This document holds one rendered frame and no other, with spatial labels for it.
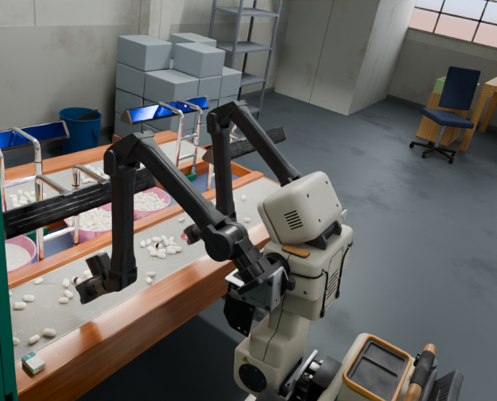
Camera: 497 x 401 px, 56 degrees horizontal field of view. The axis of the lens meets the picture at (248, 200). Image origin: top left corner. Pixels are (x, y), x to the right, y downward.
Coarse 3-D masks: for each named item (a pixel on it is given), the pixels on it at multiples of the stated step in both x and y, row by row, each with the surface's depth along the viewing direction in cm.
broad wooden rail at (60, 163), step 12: (168, 132) 311; (60, 156) 252; (72, 156) 255; (84, 156) 257; (96, 156) 260; (12, 168) 231; (24, 168) 233; (48, 168) 238; (60, 168) 241; (12, 180) 221
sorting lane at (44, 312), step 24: (240, 192) 258; (264, 192) 263; (240, 216) 233; (144, 240) 200; (72, 264) 178; (144, 264) 186; (168, 264) 189; (24, 288) 162; (48, 288) 164; (72, 288) 167; (144, 288) 173; (24, 312) 153; (48, 312) 154; (72, 312) 156; (96, 312) 158; (24, 336) 144; (48, 336) 146
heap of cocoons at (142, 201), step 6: (138, 198) 234; (144, 198) 233; (150, 198) 234; (156, 198) 234; (162, 198) 235; (138, 204) 226; (144, 204) 226; (150, 204) 229; (156, 204) 229; (162, 204) 230; (144, 210) 224; (150, 210) 223; (138, 216) 219
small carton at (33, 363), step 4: (32, 352) 134; (24, 356) 132; (28, 356) 132; (32, 356) 132; (36, 356) 133; (24, 360) 131; (28, 360) 131; (32, 360) 131; (36, 360) 132; (40, 360) 132; (24, 364) 132; (28, 364) 130; (32, 364) 130; (36, 364) 130; (40, 364) 131; (44, 364) 132; (28, 368) 131; (32, 368) 129; (36, 368) 130; (40, 368) 131; (32, 372) 130; (36, 372) 130
